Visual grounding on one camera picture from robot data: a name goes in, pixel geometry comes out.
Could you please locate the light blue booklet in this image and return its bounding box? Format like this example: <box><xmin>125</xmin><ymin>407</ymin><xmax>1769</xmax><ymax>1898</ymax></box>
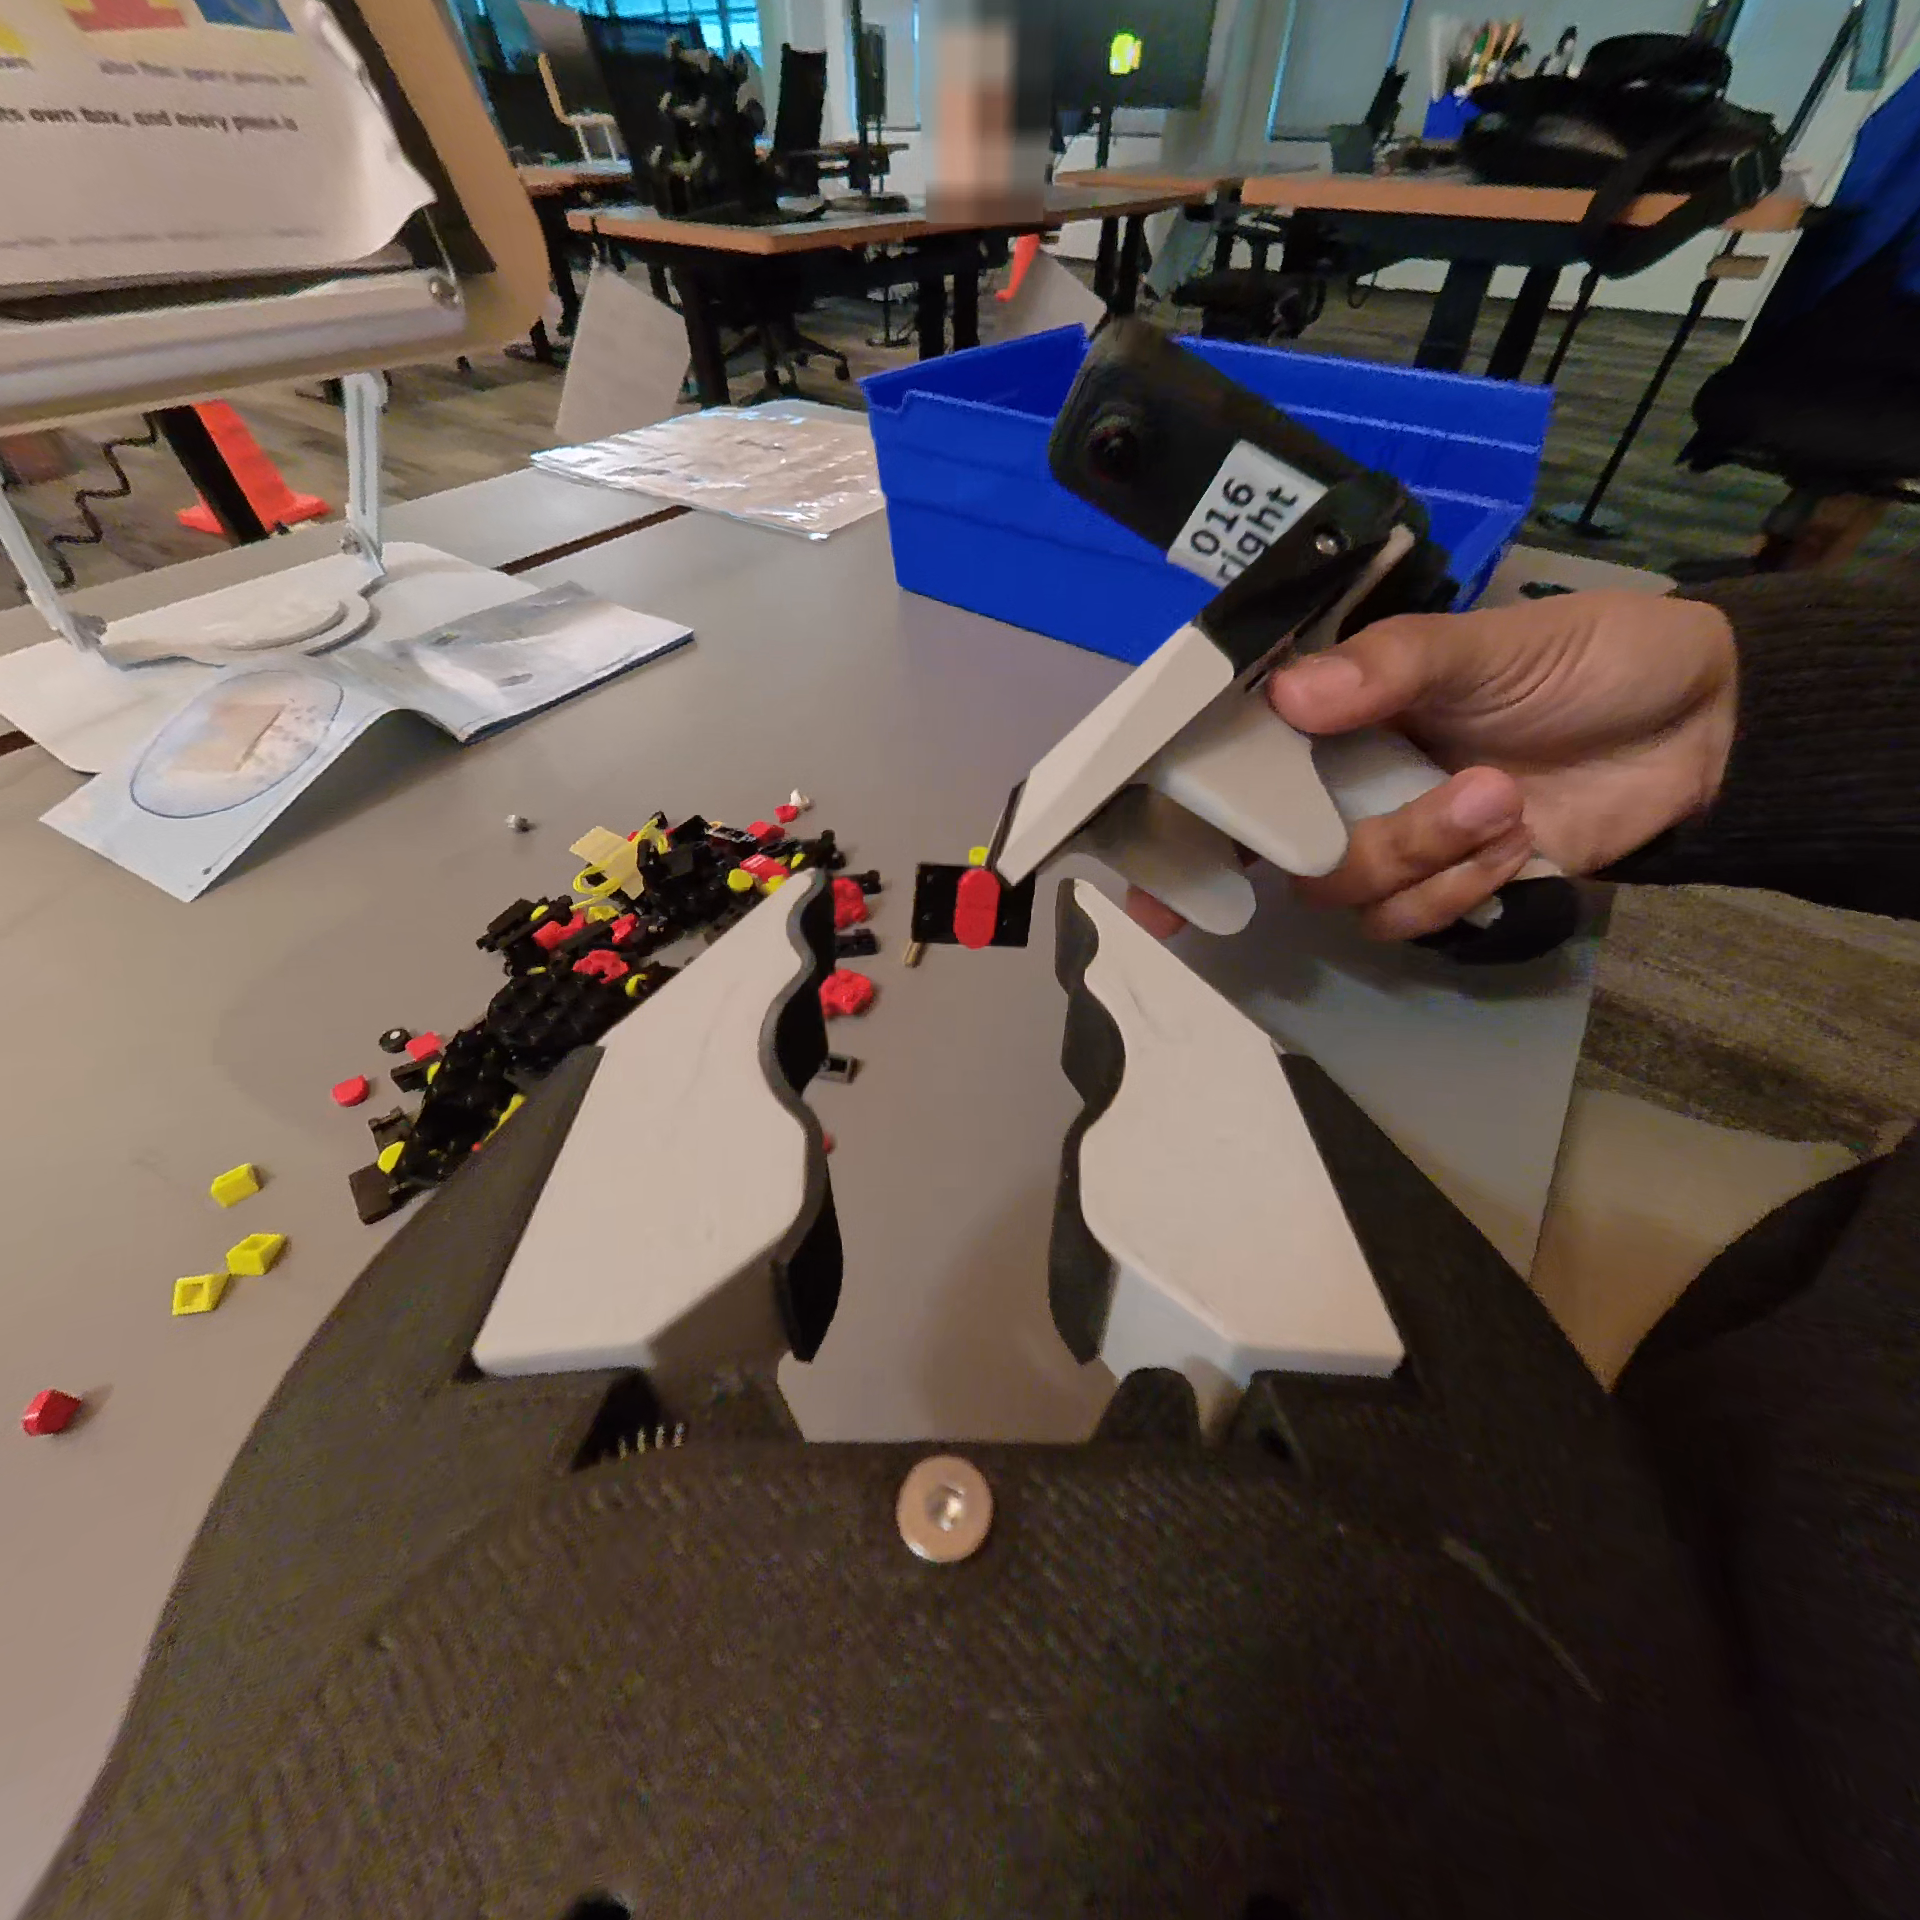
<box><xmin>42</xmin><ymin>576</ymin><xmax>695</xmax><ymax>902</ymax></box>

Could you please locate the blue pen cup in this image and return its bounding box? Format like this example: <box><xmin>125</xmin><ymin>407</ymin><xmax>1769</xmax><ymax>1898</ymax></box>
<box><xmin>1421</xmin><ymin>16</ymin><xmax>1531</xmax><ymax>143</ymax></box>

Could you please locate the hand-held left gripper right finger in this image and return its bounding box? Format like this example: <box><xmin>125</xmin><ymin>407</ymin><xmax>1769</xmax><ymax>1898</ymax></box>
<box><xmin>1046</xmin><ymin>878</ymin><xmax>1409</xmax><ymax>1445</ymax></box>

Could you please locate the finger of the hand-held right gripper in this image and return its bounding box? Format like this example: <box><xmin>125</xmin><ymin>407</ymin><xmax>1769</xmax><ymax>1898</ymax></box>
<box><xmin>990</xmin><ymin>622</ymin><xmax>1273</xmax><ymax>888</ymax></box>

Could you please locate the black office chair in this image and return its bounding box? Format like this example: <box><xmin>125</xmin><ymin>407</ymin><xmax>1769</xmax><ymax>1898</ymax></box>
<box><xmin>585</xmin><ymin>16</ymin><xmax>841</xmax><ymax>399</ymax></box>

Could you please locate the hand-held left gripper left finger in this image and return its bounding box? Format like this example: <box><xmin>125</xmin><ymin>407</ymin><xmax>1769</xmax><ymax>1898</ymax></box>
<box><xmin>469</xmin><ymin>863</ymin><xmax>845</xmax><ymax>1382</ymax></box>

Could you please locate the person's right hand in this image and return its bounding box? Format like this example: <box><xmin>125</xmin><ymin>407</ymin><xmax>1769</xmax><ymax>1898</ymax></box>
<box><xmin>1124</xmin><ymin>590</ymin><xmax>1741</xmax><ymax>945</ymax></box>

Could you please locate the task sheet on stand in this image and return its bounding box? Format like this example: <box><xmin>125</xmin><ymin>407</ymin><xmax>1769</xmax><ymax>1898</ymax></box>
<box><xmin>0</xmin><ymin>0</ymin><xmax>558</xmax><ymax>774</ymax></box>

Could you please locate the black computer monitor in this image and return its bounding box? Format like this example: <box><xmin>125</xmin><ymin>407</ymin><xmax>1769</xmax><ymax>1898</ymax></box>
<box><xmin>1049</xmin><ymin>0</ymin><xmax>1215</xmax><ymax>110</ymax></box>

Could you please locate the red chair base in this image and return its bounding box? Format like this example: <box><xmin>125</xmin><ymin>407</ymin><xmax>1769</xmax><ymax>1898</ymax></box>
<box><xmin>177</xmin><ymin>402</ymin><xmax>330</xmax><ymax>535</ymax></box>

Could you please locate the person's right forearm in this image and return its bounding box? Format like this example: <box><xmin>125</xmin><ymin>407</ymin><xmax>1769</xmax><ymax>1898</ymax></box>
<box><xmin>1611</xmin><ymin>556</ymin><xmax>1920</xmax><ymax>922</ymax></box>

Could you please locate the pile of toy bricks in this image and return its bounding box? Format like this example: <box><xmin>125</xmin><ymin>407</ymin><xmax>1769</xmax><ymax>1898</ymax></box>
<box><xmin>330</xmin><ymin>809</ymin><xmax>886</xmax><ymax>1224</ymax></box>

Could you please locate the blue plastic bin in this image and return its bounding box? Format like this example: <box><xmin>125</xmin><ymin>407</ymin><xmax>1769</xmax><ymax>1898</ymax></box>
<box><xmin>862</xmin><ymin>321</ymin><xmax>1555</xmax><ymax>663</ymax></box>

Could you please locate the black toy brick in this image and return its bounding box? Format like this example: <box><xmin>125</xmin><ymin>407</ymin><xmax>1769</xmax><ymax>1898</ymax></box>
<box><xmin>913</xmin><ymin>861</ymin><xmax>1038</xmax><ymax>950</ymax></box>

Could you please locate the clear plastic bag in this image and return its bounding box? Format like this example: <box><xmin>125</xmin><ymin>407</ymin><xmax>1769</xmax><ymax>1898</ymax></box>
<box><xmin>533</xmin><ymin>397</ymin><xmax>886</xmax><ymax>540</ymax></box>

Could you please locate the black bag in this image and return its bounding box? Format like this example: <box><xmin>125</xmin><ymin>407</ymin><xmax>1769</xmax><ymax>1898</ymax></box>
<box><xmin>1462</xmin><ymin>36</ymin><xmax>1778</xmax><ymax>272</ymax></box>

